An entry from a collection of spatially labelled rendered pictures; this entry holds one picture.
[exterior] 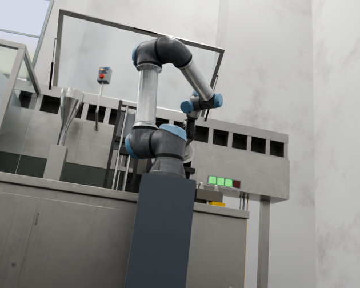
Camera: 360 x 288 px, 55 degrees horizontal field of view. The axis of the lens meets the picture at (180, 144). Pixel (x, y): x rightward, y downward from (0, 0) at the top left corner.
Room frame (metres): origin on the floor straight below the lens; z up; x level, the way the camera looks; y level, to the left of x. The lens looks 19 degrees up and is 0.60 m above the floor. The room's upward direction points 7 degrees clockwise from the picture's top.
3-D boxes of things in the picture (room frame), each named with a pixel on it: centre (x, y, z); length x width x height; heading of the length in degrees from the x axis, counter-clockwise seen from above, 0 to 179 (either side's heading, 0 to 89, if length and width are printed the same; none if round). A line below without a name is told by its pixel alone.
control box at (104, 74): (1.91, 0.52, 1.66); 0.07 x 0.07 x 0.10; 76
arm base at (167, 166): (1.33, 0.03, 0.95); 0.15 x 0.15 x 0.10
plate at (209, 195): (2.18, -0.17, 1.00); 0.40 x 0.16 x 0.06; 11
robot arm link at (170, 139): (1.33, 0.04, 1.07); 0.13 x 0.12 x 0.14; 58
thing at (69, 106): (1.95, 0.70, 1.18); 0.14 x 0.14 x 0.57
